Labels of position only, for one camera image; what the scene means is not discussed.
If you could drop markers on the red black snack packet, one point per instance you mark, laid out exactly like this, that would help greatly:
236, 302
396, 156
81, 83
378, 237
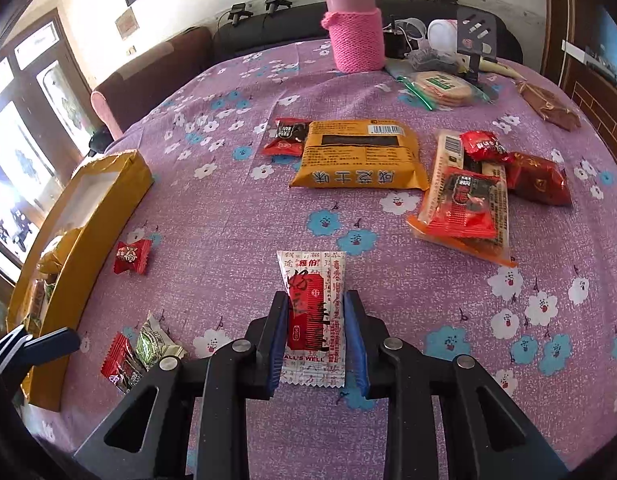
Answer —
463, 202

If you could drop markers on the small wall plaque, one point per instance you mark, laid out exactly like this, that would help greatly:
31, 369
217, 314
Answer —
127, 22

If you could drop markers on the white container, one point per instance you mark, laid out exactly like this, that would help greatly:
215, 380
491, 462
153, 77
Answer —
442, 35

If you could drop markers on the yellow wrapped snack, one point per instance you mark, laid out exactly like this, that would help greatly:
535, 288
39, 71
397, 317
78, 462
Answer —
63, 252

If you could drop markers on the round crackers clear pack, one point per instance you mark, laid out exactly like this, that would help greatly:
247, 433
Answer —
443, 87

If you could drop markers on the black clamp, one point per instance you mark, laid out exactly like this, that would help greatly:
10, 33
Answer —
274, 1
238, 12

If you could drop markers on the brown foil packet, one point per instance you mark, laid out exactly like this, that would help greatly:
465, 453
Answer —
548, 105

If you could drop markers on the yellow snack pack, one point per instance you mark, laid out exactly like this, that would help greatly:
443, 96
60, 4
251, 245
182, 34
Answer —
358, 160

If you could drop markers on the dark red foil snack packet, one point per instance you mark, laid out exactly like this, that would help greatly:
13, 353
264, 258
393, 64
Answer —
538, 180

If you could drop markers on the small black device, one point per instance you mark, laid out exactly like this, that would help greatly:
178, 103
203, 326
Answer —
396, 42

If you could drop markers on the white red snack packet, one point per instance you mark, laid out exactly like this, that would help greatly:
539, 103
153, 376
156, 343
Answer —
313, 275

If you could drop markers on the black sofa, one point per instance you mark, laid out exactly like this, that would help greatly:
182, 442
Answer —
288, 25

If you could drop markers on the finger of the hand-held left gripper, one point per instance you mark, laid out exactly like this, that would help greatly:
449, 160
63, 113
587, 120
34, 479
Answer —
53, 342
8, 338

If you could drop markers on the green white candy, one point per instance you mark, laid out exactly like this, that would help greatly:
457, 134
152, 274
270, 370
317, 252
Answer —
153, 342

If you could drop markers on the red black candy packet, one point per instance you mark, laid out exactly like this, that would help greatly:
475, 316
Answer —
286, 136
119, 367

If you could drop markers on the yellow cardboard box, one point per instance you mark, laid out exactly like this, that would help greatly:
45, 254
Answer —
113, 180

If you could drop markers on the wooden door frame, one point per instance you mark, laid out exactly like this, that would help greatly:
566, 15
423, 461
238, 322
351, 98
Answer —
558, 20

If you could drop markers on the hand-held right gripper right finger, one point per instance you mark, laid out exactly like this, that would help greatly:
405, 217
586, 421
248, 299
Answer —
356, 345

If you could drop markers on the small red candy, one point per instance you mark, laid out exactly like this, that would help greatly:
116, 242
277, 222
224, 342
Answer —
131, 256

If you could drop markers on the crumpled clear plastic bag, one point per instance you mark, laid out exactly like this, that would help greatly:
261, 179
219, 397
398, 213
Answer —
431, 60

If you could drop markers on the clear plastic cup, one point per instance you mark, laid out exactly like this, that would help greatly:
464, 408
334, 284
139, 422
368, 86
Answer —
411, 32

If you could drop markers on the low cabinet with clutter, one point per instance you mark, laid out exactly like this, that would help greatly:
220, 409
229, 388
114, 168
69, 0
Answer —
595, 62

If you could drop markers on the cream orange cracker pack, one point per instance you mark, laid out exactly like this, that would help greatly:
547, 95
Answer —
499, 205

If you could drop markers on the maroon chair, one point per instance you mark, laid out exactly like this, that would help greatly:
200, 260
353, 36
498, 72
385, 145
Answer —
153, 75

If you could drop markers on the pink knit-sleeved thermos bottle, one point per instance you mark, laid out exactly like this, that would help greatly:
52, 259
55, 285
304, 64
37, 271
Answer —
353, 35

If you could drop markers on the bright red candy packet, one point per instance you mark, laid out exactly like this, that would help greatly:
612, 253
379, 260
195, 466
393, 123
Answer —
483, 145

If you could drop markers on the grey phone stand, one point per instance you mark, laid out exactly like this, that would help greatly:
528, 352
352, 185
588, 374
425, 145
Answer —
476, 30

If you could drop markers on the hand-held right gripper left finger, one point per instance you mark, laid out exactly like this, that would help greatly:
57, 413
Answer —
278, 345

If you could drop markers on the glass door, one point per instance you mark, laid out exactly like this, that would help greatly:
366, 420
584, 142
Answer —
33, 135

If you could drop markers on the beige long object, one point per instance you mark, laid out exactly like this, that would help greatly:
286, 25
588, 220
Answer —
503, 67

